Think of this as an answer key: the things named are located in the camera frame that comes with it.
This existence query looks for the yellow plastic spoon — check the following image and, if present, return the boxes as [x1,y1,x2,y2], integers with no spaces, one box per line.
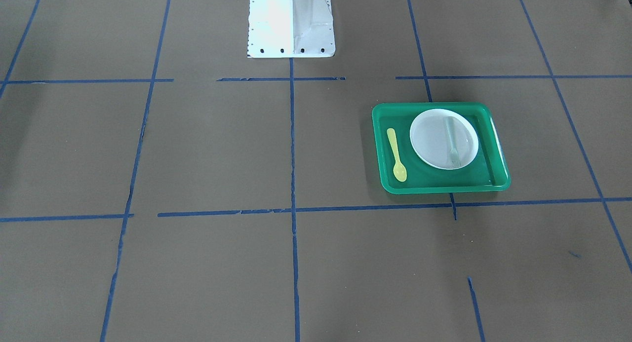
[386,128,408,183]

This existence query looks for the green plastic tray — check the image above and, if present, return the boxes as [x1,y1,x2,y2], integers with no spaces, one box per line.
[372,102,512,194]

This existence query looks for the white round plate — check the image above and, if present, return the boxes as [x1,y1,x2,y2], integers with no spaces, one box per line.
[409,109,480,170]

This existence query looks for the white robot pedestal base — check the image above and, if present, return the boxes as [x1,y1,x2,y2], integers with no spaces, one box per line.
[246,0,336,59]

